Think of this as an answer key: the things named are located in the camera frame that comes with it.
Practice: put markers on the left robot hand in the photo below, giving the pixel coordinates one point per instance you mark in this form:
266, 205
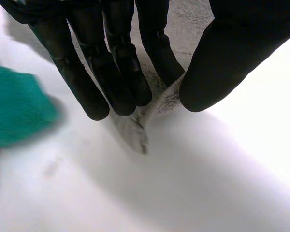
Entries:
227, 60

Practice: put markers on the grey towel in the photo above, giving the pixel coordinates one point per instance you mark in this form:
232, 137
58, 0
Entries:
183, 29

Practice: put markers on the teal towel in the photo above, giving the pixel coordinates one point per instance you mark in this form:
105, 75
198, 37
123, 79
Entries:
17, 106

